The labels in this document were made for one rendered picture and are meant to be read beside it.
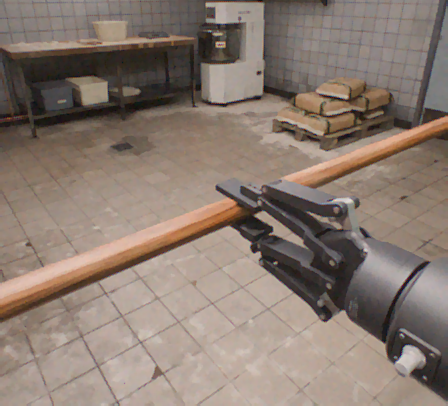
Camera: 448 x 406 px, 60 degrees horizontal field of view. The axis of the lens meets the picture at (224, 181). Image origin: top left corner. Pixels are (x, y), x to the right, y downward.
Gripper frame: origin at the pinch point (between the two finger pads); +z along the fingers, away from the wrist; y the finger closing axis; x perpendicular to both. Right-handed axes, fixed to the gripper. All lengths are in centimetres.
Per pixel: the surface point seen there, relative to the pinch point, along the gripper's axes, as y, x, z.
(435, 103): 80, 406, 149
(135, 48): 30, 190, 410
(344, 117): 88, 309, 194
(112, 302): 118, 23, 125
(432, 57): 34, 405, 162
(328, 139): 104, 280, 189
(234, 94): 99, 322, 383
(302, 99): 75, 293, 237
